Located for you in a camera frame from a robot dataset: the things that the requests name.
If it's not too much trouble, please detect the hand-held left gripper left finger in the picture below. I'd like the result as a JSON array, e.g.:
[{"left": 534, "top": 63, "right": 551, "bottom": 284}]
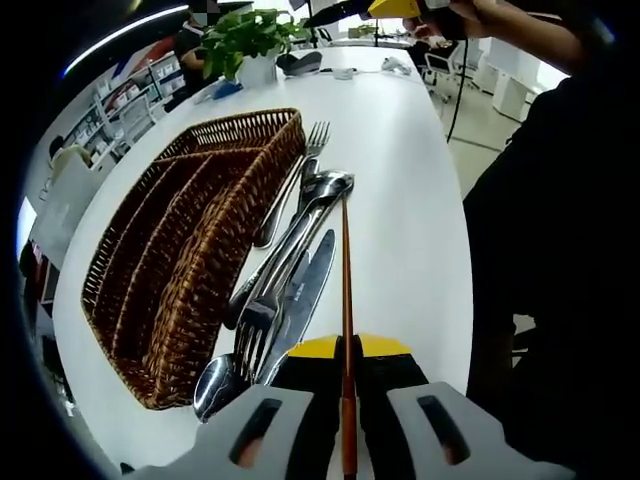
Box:
[{"left": 122, "top": 335, "right": 347, "bottom": 480}]

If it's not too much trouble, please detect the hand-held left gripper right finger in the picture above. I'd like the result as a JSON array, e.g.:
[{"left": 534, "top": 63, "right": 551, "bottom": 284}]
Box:
[{"left": 351, "top": 332, "right": 576, "bottom": 480}]

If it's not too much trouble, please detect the brown chopstick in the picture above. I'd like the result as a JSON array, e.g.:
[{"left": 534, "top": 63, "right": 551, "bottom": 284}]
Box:
[{"left": 340, "top": 197, "right": 359, "bottom": 479}]

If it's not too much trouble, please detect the wicker utensil storage basket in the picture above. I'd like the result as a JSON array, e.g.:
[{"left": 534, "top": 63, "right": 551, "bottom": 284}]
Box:
[{"left": 80, "top": 107, "right": 307, "bottom": 412}]

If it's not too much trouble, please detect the white storage shelving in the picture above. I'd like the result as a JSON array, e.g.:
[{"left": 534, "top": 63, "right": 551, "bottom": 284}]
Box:
[{"left": 69, "top": 54, "right": 184, "bottom": 151}]

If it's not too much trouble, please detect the person's right hand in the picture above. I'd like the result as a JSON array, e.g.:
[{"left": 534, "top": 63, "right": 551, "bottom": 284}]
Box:
[{"left": 403, "top": 0, "right": 506, "bottom": 42}]

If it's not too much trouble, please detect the studio light on stand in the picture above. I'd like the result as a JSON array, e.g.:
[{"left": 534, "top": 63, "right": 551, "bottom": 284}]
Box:
[{"left": 305, "top": 0, "right": 322, "bottom": 49}]

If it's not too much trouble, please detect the white swivel chair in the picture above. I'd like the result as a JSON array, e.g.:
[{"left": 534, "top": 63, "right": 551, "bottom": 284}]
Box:
[{"left": 423, "top": 49, "right": 464, "bottom": 101}]

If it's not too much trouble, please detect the small white device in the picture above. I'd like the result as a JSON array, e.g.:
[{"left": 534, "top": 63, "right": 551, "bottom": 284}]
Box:
[{"left": 382, "top": 56, "right": 414, "bottom": 76}]

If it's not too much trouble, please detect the black curved object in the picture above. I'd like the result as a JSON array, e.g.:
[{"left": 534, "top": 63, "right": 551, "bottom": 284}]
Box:
[{"left": 276, "top": 49, "right": 324, "bottom": 77}]

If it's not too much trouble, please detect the green leafy plant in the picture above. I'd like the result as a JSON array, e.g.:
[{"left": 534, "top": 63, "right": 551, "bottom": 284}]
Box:
[{"left": 199, "top": 8, "right": 311, "bottom": 81}]

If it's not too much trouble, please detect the white plant pot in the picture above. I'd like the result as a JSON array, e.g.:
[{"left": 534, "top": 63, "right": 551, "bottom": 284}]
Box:
[{"left": 238, "top": 53, "right": 279, "bottom": 86}]

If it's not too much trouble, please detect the small blue object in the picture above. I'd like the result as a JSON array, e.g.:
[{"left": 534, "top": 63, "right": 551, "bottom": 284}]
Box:
[{"left": 212, "top": 79, "right": 244, "bottom": 101}]

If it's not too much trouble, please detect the person in dark clothes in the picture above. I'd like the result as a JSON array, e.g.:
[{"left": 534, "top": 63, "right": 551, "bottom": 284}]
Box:
[{"left": 462, "top": 74, "right": 640, "bottom": 480}]

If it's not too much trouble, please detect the long curved ceiling light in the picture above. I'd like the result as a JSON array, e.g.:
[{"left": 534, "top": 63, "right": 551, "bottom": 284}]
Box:
[{"left": 62, "top": 3, "right": 191, "bottom": 79}]

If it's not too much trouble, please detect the translucent desk partition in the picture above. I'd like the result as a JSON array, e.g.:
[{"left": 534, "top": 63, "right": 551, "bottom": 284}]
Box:
[{"left": 29, "top": 159, "right": 109, "bottom": 261}]

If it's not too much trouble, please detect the white display screen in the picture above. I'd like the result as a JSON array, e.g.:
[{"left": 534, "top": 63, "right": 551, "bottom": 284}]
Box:
[{"left": 17, "top": 197, "right": 39, "bottom": 246}]

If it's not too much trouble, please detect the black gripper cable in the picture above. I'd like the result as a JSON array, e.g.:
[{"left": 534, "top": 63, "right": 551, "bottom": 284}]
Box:
[{"left": 446, "top": 37, "right": 474, "bottom": 144}]

